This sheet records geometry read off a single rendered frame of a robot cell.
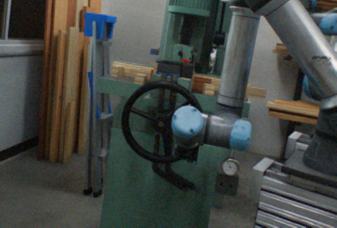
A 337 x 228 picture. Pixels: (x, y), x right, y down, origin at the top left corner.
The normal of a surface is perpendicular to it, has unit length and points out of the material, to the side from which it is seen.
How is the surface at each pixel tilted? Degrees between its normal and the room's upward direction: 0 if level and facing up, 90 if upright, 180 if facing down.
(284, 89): 90
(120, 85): 90
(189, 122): 59
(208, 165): 90
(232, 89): 90
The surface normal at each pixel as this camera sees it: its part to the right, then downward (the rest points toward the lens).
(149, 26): -0.25, 0.07
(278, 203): -0.49, 0.03
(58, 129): 0.96, 0.12
